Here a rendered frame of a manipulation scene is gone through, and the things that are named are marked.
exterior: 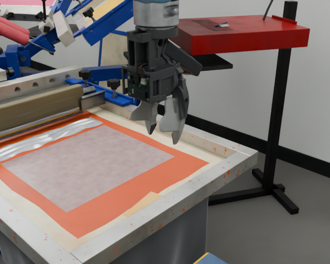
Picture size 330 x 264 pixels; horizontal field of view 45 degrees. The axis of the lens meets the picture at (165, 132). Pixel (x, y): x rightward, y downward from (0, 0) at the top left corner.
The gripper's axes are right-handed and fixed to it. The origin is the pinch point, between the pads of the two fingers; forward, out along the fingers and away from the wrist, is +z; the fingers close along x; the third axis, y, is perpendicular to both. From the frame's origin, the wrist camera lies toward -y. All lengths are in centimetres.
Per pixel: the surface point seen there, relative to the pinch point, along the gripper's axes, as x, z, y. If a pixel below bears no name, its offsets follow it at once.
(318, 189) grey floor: -29, 114, -183
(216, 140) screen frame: -8.2, 15.1, -29.6
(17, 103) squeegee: -56, 8, 1
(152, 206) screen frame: 0.0, 15.2, 3.6
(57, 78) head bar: -78, 12, -27
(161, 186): -7.4, 18.7, -6.9
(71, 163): -32.0, 18.6, 0.9
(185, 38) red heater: -73, 7, -94
